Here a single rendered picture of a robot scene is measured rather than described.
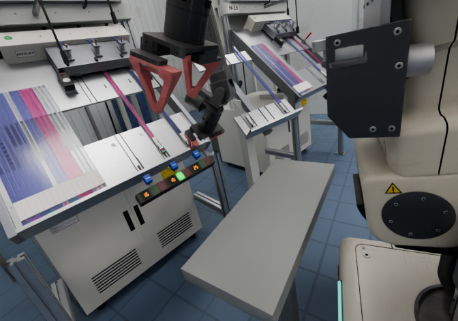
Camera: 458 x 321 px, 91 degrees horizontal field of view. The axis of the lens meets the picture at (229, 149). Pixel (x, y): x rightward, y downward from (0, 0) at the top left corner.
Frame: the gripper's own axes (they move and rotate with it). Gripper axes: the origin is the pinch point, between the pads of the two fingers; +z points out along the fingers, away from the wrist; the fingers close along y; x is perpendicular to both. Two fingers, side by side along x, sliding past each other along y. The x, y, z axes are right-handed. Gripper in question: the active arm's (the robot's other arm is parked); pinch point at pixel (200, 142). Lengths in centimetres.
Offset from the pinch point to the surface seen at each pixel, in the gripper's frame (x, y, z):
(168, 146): -9.0, 7.8, 9.0
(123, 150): -14.6, 23.5, 8.9
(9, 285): -29, 92, 132
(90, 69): -56, 17, 5
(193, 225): 15, -4, 73
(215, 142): -2.6, -14.1, 12.4
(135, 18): -365, -172, 171
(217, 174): 8.3, -10.1, 22.1
